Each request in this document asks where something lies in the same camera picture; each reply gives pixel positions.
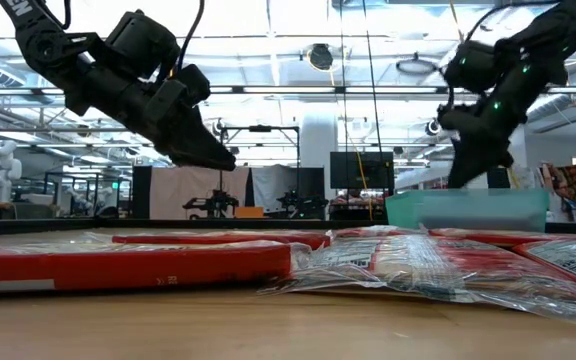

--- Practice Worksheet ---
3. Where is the round black ceiling fixture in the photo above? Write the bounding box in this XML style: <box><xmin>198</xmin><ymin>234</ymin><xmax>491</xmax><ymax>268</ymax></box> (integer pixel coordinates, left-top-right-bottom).
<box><xmin>306</xmin><ymin>42</ymin><xmax>335</xmax><ymax>72</ymax></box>

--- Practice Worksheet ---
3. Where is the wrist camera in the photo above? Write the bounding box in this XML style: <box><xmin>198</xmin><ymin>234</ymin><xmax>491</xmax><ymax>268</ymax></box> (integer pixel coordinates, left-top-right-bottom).
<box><xmin>436</xmin><ymin>102</ymin><xmax>472</xmax><ymax>132</ymax></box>
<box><xmin>145</xmin><ymin>63</ymin><xmax>213</xmax><ymax>124</ymax></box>

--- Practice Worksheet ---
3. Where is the black monitor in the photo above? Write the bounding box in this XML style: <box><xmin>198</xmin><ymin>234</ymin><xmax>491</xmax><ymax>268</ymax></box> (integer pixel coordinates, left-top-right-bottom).
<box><xmin>329</xmin><ymin>150</ymin><xmax>396</xmax><ymax>191</ymax></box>

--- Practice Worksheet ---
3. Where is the pile of clear-wrapped red packets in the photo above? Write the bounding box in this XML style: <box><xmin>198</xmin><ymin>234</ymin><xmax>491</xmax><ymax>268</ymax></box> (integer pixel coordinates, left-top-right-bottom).
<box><xmin>257</xmin><ymin>232</ymin><xmax>576</xmax><ymax>329</ymax></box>

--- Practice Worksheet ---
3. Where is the black hanging cable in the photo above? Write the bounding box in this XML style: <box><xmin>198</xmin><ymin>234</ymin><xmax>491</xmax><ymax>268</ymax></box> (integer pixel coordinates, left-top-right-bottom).
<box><xmin>361</xmin><ymin>0</ymin><xmax>386</xmax><ymax>197</ymax></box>

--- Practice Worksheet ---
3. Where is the orange patterned tapestry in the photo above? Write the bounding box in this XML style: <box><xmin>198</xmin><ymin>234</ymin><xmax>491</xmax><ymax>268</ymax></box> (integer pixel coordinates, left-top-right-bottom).
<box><xmin>541</xmin><ymin>162</ymin><xmax>576</xmax><ymax>214</ymax></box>

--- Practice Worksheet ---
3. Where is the black aluminium table frame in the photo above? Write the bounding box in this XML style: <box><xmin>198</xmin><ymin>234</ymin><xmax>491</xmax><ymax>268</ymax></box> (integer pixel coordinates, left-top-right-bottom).
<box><xmin>0</xmin><ymin>217</ymin><xmax>576</xmax><ymax>238</ymax></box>

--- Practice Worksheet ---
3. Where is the orange box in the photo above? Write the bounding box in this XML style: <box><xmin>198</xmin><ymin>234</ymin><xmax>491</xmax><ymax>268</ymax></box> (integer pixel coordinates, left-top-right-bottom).
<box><xmin>233</xmin><ymin>205</ymin><xmax>266</xmax><ymax>220</ymax></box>

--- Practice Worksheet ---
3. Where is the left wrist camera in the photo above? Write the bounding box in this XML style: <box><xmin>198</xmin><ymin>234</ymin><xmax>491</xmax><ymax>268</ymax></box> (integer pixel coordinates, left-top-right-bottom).
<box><xmin>145</xmin><ymin>63</ymin><xmax>213</xmax><ymax>124</ymax></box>

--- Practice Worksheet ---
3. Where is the white curtain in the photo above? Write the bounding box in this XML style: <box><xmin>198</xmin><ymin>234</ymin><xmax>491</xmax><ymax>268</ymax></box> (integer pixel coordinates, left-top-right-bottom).
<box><xmin>148</xmin><ymin>164</ymin><xmax>252</xmax><ymax>221</ymax></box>

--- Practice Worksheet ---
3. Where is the shelf with red goods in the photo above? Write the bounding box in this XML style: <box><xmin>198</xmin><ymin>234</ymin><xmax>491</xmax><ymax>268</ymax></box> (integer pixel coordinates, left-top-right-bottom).
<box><xmin>330</xmin><ymin>188</ymin><xmax>388</xmax><ymax>221</ymax></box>

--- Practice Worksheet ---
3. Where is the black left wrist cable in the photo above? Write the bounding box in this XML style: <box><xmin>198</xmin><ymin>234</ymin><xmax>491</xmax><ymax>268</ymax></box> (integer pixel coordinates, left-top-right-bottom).
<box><xmin>170</xmin><ymin>0</ymin><xmax>207</xmax><ymax>74</ymax></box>

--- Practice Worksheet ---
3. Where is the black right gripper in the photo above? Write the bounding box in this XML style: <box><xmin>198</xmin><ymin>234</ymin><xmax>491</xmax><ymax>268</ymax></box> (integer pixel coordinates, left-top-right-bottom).
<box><xmin>447</xmin><ymin>89</ymin><xmax>529</xmax><ymax>189</ymax></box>

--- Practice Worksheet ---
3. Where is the teal plastic basket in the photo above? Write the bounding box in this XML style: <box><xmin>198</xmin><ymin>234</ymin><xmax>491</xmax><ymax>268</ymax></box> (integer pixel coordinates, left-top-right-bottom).
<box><xmin>384</xmin><ymin>188</ymin><xmax>552</xmax><ymax>234</ymax></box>

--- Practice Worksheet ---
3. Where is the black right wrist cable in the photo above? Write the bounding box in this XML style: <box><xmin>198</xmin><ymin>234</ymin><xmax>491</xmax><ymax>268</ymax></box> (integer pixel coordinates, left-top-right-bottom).
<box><xmin>437</xmin><ymin>67</ymin><xmax>458</xmax><ymax>109</ymax></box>

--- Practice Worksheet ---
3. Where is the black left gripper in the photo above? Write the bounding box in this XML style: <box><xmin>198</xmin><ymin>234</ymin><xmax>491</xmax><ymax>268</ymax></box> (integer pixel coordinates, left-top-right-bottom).
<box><xmin>65</xmin><ymin>64</ymin><xmax>238</xmax><ymax>172</ymax></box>

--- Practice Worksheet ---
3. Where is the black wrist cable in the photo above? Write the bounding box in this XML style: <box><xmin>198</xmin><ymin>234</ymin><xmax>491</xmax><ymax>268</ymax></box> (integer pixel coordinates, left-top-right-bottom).
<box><xmin>170</xmin><ymin>0</ymin><xmax>207</xmax><ymax>74</ymax></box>
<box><xmin>437</xmin><ymin>67</ymin><xmax>458</xmax><ymax>109</ymax></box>

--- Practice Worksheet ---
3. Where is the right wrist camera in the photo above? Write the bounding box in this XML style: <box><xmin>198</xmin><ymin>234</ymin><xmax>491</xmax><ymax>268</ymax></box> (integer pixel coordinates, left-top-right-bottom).
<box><xmin>436</xmin><ymin>102</ymin><xmax>472</xmax><ymax>132</ymax></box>

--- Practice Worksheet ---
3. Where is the red popcorn bag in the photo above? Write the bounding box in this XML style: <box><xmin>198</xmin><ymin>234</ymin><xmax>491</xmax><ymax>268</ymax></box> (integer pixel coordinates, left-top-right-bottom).
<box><xmin>0</xmin><ymin>239</ymin><xmax>294</xmax><ymax>295</ymax></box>
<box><xmin>111</xmin><ymin>229</ymin><xmax>333</xmax><ymax>250</ymax></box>
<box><xmin>332</xmin><ymin>224</ymin><xmax>425</xmax><ymax>239</ymax></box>
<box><xmin>426</xmin><ymin>227</ymin><xmax>576</xmax><ymax>249</ymax></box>
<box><xmin>511</xmin><ymin>237</ymin><xmax>576</xmax><ymax>296</ymax></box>

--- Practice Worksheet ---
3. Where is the white pillar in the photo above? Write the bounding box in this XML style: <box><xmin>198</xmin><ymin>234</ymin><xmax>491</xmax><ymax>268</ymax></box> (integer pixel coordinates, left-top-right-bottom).
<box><xmin>299</xmin><ymin>110</ymin><xmax>340</xmax><ymax>221</ymax></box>

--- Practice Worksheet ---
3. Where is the yellow hanging cable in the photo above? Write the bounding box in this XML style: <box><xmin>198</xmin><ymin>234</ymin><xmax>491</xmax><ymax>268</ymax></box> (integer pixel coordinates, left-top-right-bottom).
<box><xmin>348</xmin><ymin>132</ymin><xmax>375</xmax><ymax>222</ymax></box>

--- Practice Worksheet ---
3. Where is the black partition panel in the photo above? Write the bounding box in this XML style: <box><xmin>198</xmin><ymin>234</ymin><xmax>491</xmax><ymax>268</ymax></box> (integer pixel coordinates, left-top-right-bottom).
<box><xmin>131</xmin><ymin>164</ymin><xmax>154</xmax><ymax>220</ymax></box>

